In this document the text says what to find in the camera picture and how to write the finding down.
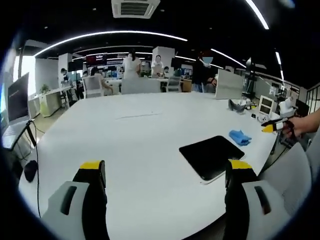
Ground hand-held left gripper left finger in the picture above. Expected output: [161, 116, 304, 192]
[40, 159, 109, 240]

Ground grey office chair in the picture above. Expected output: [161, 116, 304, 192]
[256, 139, 315, 219]

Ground ceiling air conditioner vent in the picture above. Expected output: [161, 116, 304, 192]
[110, 0, 161, 19]

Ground person's right hand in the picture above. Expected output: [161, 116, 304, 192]
[284, 115, 310, 140]

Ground dark grey crumpled object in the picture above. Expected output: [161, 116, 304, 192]
[227, 98, 248, 115]

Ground white mesh office chair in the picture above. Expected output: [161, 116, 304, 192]
[166, 75, 183, 93]
[81, 75, 105, 99]

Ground grey desk divider panel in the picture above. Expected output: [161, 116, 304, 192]
[120, 78, 161, 96]

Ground black tablet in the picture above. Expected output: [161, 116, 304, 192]
[178, 135, 246, 185]

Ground blue cleaning cloth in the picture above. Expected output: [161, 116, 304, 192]
[228, 129, 253, 147]

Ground open silver laptop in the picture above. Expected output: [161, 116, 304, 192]
[0, 72, 33, 151]

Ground black computer mouse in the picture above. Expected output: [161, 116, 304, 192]
[23, 159, 39, 183]

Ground black laptop stand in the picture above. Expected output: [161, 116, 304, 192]
[13, 119, 38, 161]

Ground white desk divider panel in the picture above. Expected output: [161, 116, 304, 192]
[214, 68, 245, 101]

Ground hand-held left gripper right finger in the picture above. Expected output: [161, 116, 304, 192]
[224, 159, 294, 240]

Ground black cable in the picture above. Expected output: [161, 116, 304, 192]
[27, 119, 42, 219]

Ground black desk lamp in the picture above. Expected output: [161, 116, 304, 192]
[245, 56, 257, 94]

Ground white display device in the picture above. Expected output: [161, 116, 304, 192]
[258, 94, 275, 116]

